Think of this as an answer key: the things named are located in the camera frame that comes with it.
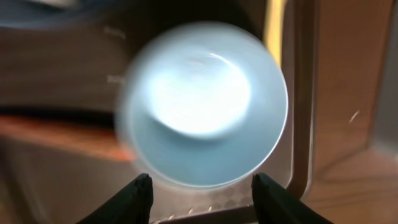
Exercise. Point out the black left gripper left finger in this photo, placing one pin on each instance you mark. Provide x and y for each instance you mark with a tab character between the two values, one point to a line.
131	205

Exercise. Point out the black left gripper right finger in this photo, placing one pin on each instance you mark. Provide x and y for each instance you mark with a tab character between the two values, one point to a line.
274	205

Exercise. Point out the grey dishwasher rack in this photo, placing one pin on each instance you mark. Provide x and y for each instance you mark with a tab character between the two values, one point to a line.
385	122

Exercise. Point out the orange carrot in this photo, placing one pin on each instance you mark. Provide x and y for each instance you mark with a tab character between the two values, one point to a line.
76	138

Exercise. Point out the brown serving tray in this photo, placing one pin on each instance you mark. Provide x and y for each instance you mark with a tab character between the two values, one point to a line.
76	73

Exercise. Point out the yellow plastic spoon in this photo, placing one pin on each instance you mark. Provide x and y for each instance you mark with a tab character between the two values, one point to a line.
273	28

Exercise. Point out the dark blue plate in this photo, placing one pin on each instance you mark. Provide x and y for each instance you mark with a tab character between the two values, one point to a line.
37	15

